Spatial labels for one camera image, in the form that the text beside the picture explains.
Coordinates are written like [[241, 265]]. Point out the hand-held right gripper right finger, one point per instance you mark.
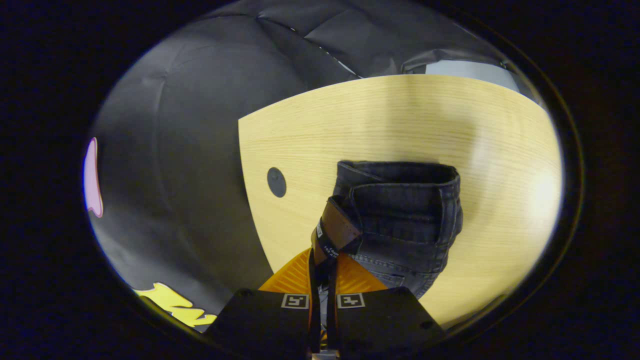
[[380, 320]]

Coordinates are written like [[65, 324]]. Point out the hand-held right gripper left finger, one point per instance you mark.
[[265, 320]]

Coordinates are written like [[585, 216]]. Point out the dark denim jeans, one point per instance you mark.
[[400, 215]]

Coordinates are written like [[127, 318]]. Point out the round black table grommet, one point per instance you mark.
[[276, 182]]

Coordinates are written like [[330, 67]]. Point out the black backdrop cloth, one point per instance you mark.
[[175, 150]]

